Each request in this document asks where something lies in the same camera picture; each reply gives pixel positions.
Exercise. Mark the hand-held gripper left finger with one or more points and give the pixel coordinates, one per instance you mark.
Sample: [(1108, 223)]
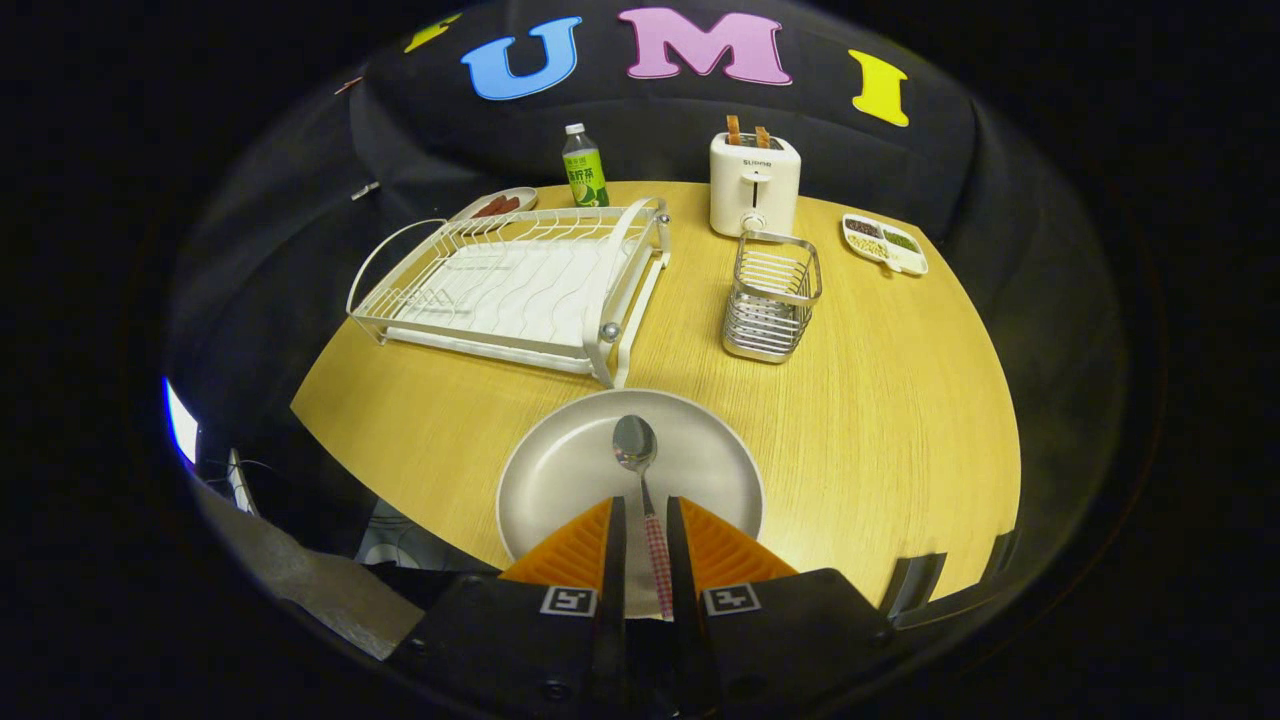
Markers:
[(500, 640)]

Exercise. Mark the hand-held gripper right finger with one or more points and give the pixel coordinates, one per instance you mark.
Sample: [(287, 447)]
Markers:
[(790, 640)]

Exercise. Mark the white round plate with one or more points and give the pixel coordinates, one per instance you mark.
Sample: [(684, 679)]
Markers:
[(570, 470)]

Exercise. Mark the white sectioned dish of beans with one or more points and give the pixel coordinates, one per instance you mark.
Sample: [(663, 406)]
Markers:
[(885, 245)]

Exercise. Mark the small plate with meat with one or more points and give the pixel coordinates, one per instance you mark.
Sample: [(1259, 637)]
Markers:
[(520, 195)]

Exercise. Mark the grey sheet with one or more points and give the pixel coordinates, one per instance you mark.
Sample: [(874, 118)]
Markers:
[(300, 590)]

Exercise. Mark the bright screen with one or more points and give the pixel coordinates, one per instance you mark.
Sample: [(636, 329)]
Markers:
[(182, 420)]

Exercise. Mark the white toaster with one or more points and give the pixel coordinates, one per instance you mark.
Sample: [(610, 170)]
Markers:
[(755, 190)]

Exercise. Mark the white clip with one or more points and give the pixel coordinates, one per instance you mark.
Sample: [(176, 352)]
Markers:
[(365, 190)]

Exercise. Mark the green label drink bottle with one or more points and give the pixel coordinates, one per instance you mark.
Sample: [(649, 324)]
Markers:
[(585, 170)]

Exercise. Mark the black backdrop cloth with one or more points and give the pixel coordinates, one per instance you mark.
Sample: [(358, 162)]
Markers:
[(650, 130)]

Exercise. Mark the pink clip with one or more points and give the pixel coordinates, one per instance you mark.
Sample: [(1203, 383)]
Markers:
[(348, 85)]

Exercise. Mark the black table bracket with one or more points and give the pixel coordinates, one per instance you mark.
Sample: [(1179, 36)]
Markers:
[(1003, 552), (912, 585)]

